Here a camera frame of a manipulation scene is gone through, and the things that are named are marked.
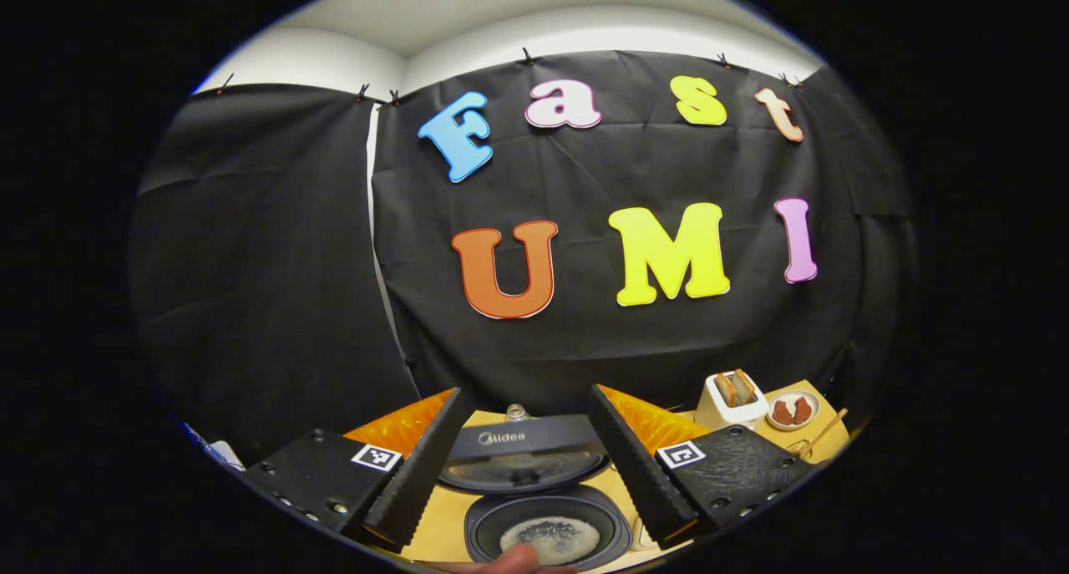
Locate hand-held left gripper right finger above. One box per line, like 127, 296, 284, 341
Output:
587, 384, 815, 548

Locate round white plate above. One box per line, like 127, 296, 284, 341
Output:
766, 389, 821, 432

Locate white rice grains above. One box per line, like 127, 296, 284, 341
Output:
499, 516, 602, 566

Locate white toaster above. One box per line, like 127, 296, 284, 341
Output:
695, 368, 770, 431

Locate black backdrop cloth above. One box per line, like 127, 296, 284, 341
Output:
125, 49, 920, 466

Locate dark grey rice cooker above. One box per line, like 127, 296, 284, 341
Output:
437, 414, 633, 572

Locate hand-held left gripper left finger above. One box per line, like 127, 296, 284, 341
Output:
242, 387, 475, 556

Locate wooden spoon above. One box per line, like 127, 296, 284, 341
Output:
798, 408, 849, 458

